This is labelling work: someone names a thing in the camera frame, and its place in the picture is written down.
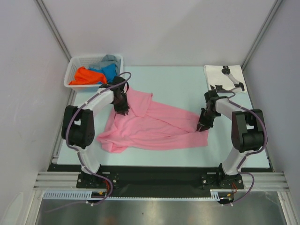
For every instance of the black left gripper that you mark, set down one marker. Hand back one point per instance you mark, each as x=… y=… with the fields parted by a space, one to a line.
x=124 y=108

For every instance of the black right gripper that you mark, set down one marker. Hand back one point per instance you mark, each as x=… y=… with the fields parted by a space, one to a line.
x=203 y=122

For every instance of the pink t shirt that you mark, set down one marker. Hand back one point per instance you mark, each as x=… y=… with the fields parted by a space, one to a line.
x=151 y=125

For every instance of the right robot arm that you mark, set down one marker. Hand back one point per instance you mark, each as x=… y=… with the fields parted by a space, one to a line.
x=248 y=136

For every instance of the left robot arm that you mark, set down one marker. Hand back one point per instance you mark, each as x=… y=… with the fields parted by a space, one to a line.
x=78 y=129

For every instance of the blue t shirt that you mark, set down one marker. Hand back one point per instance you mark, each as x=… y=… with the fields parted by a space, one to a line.
x=109 y=72

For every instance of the grey t shirt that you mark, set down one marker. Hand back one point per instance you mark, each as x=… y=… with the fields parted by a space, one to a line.
x=106 y=61

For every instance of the orange t shirt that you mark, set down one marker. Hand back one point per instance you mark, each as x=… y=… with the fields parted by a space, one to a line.
x=85 y=77

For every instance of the folded white printed t shirt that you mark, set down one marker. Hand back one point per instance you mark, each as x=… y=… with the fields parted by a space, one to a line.
x=225 y=78

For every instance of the white perforated plastic basket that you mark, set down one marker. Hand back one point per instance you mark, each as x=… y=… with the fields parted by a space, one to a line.
x=84 y=61

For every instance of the left slotted cable duct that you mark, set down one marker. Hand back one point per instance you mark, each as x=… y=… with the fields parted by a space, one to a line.
x=74 y=195

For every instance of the aluminium frame rail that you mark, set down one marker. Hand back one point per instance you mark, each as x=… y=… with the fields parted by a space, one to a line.
x=56 y=181

